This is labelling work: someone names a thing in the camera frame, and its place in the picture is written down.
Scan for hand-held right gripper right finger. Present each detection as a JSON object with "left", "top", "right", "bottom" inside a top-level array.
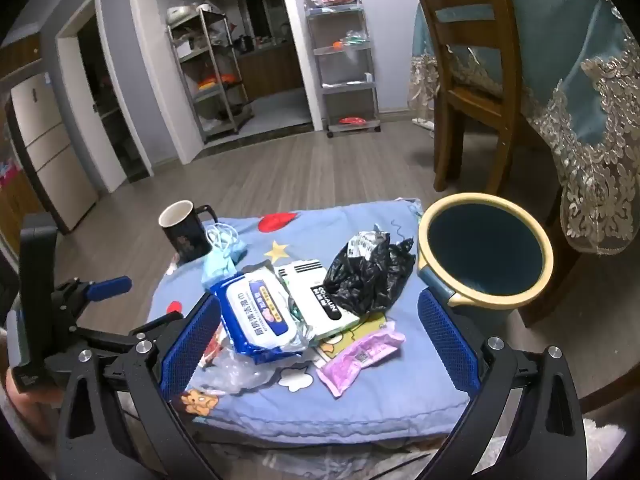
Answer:
[{"left": 417, "top": 287, "right": 590, "bottom": 480}]

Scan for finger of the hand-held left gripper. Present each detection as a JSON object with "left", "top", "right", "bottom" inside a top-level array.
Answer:
[
  {"left": 54, "top": 275, "right": 133, "bottom": 322},
  {"left": 74, "top": 311, "right": 188, "bottom": 357}
]

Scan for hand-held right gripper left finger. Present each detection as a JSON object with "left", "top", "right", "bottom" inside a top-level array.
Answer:
[{"left": 52, "top": 290, "right": 223, "bottom": 480}]

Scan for silver foil packet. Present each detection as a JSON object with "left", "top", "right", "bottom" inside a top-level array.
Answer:
[{"left": 200, "top": 305, "right": 321, "bottom": 397}]

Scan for blue white wet wipes packet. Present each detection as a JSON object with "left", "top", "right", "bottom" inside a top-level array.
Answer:
[{"left": 210, "top": 267, "right": 312, "bottom": 366}]

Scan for blue face mask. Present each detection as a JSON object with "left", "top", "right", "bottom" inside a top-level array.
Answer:
[
  {"left": 201, "top": 252, "right": 237, "bottom": 292},
  {"left": 205, "top": 224, "right": 249, "bottom": 264}
]

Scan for pink packet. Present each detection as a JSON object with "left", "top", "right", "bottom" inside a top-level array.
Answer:
[{"left": 317, "top": 329, "right": 407, "bottom": 399}]

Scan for blue bin with yellow rim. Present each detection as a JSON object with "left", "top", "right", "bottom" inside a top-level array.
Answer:
[{"left": 416, "top": 191, "right": 555, "bottom": 356}]

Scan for black plastic bag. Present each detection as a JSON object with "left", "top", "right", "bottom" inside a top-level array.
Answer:
[{"left": 324, "top": 232, "right": 417, "bottom": 318}]

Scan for white paper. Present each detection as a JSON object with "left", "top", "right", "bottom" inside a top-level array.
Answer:
[{"left": 347, "top": 230, "right": 392, "bottom": 262}]

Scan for white box with black stripes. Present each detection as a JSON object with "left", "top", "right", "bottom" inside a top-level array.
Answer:
[{"left": 274, "top": 258, "right": 362, "bottom": 342}]

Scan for person's left hand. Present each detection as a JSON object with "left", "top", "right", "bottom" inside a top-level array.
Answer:
[{"left": 4, "top": 377, "right": 61, "bottom": 435}]

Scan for black mug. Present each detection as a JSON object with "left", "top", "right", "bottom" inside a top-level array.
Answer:
[{"left": 159, "top": 200, "right": 219, "bottom": 264}]

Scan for blue printed blanket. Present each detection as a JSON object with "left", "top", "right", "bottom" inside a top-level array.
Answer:
[{"left": 147, "top": 197, "right": 482, "bottom": 447}]

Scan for beige refrigerator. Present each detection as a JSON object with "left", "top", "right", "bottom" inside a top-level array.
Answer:
[{"left": 5, "top": 72, "right": 101, "bottom": 234}]

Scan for white fuzzy rug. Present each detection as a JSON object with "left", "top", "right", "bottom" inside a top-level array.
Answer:
[{"left": 582, "top": 417, "right": 632, "bottom": 480}]

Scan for orange items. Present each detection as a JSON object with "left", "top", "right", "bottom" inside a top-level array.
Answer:
[{"left": 199, "top": 74, "right": 236, "bottom": 92}]

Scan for wooden chair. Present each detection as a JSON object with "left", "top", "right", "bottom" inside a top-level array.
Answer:
[{"left": 405, "top": 0, "right": 566, "bottom": 194}]

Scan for metal shelving rack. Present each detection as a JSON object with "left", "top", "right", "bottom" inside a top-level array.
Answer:
[{"left": 166, "top": 5, "right": 253, "bottom": 144}]

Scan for wooden kitchen cabinet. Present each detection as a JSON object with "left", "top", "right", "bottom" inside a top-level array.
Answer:
[{"left": 237, "top": 42, "right": 304, "bottom": 102}]

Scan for grey trolley cart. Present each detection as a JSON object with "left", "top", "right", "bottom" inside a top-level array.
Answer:
[{"left": 305, "top": 2, "right": 382, "bottom": 139}]

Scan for steel pot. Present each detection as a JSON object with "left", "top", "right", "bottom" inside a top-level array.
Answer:
[{"left": 167, "top": 5, "right": 202, "bottom": 26}]

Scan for teal tablecloth with lace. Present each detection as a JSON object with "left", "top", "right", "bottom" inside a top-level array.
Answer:
[{"left": 407, "top": 0, "right": 640, "bottom": 257}]

